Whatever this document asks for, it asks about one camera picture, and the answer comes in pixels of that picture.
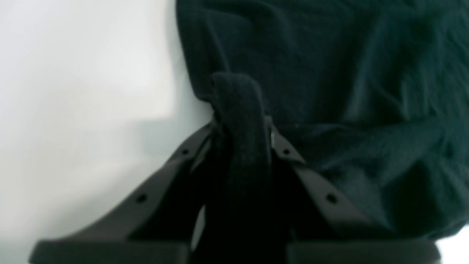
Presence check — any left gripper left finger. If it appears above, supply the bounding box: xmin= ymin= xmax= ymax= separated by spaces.
xmin=29 ymin=124 xmax=211 ymax=264

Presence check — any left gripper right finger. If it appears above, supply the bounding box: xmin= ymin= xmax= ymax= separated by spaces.
xmin=269 ymin=119 xmax=441 ymax=264

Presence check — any black T-shirt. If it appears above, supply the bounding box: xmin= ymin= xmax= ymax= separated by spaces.
xmin=176 ymin=0 xmax=469 ymax=264

